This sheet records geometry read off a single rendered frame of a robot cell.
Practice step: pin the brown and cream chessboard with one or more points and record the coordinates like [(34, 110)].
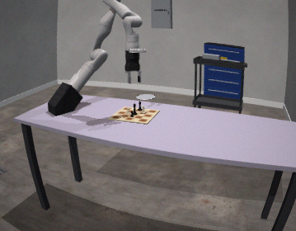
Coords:
[(141, 118)]

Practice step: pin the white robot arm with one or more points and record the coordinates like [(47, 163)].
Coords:
[(130, 19)]

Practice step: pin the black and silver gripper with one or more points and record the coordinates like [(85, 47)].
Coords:
[(132, 51)]

